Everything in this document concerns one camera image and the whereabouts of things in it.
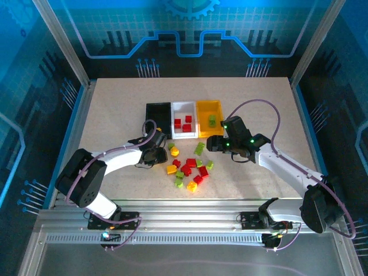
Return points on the black plastic bin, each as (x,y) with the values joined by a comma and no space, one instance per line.
(158,113)

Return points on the red lego brick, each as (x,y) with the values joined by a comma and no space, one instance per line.
(177,123)
(198,179)
(203,171)
(187,128)
(191,162)
(188,118)
(186,170)
(176,163)

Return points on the white plastic bin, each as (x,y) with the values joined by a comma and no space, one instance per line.
(179,110)

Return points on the yellow plastic bin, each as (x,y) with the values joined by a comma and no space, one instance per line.
(205,110)

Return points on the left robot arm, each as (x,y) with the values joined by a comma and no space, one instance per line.
(86,181)

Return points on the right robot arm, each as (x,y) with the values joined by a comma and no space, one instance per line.
(287,166)

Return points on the long green lego brick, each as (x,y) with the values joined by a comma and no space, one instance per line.
(199,148)

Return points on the yellow lego brick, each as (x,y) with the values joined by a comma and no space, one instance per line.
(172,169)
(174,151)
(192,186)

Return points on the grey framed panel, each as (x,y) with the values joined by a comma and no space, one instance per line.
(184,258)

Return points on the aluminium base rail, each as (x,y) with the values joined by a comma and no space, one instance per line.
(187,212)

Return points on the aluminium side rail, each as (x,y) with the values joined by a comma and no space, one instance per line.
(75,135)
(302,115)

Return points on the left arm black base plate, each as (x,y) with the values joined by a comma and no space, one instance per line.
(129,222)

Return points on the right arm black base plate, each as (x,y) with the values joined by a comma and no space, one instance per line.
(250,220)

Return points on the aluminium frame post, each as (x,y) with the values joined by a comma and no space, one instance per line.
(316,43)
(61,43)

